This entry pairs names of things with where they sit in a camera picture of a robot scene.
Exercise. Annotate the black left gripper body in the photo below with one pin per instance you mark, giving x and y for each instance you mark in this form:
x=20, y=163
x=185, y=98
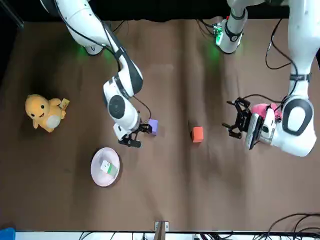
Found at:
x=246, y=122

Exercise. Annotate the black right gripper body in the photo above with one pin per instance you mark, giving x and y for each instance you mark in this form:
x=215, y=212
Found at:
x=138, y=128

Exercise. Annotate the purple foam block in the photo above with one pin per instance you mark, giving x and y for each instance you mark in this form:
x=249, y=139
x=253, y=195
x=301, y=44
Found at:
x=153, y=126

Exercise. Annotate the orange foam block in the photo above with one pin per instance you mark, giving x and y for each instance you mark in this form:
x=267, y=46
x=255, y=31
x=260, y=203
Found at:
x=198, y=134

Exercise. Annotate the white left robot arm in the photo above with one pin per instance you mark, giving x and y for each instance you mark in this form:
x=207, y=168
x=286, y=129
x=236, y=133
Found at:
x=300, y=37

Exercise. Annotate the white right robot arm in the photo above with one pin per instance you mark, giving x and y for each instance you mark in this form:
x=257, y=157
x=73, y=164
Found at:
x=80, y=20

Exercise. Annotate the pink plush toy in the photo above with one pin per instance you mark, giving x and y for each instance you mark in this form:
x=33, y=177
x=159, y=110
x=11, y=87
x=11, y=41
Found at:
x=258, y=110

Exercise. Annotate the small puzzle cube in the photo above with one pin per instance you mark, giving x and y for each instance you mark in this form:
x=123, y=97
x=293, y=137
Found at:
x=108, y=167

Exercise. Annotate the pale pink plate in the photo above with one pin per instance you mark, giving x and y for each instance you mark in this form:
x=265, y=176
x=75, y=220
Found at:
x=98, y=172

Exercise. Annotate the yellow plush toy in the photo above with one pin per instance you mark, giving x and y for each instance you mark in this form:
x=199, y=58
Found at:
x=41, y=111

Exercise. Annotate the blue plastic tray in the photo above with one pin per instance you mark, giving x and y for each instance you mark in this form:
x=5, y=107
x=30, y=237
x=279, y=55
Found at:
x=7, y=233

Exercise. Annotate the aluminium profile post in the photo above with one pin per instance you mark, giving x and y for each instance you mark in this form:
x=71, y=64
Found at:
x=161, y=228

